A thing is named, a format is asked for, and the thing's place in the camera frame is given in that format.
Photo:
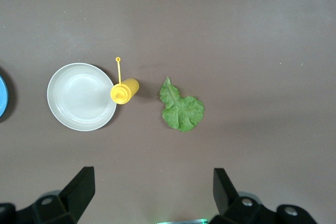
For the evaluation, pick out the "beige round plate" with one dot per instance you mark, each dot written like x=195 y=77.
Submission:
x=78 y=98

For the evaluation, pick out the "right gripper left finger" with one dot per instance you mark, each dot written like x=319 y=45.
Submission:
x=78 y=195

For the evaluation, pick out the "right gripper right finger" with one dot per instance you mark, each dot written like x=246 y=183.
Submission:
x=225 y=200

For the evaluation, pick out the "yellow squeeze bottle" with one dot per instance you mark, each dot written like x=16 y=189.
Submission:
x=126 y=89

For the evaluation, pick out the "green lettuce leaf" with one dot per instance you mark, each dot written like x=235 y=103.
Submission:
x=181 y=111

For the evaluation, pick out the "blue round plate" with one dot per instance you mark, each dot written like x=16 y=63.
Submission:
x=2 y=95

